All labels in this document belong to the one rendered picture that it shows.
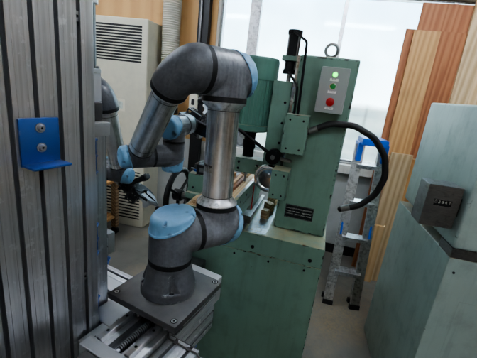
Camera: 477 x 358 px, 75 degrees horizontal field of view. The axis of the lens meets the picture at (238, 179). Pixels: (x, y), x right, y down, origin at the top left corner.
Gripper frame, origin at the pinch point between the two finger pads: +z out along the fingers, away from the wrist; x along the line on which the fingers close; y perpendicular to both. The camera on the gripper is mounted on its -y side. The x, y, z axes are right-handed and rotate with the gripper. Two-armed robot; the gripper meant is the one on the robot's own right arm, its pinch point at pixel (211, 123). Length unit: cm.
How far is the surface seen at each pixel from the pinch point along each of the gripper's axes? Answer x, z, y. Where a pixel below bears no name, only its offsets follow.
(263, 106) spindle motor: -17.4, 5.9, -14.2
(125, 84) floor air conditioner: 48, 108, 109
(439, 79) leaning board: -87, 144, -91
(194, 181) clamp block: 29.4, 4.6, -6.3
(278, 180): 0.5, -8.0, -37.3
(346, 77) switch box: -44, -5, -35
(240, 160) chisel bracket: 8.9, 8.7, -18.6
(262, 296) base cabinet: 47, -10, -62
